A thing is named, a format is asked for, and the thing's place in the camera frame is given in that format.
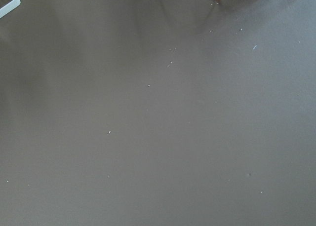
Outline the white wire dish rack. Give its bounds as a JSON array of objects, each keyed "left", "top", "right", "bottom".
[{"left": 0, "top": 0, "right": 21, "bottom": 18}]

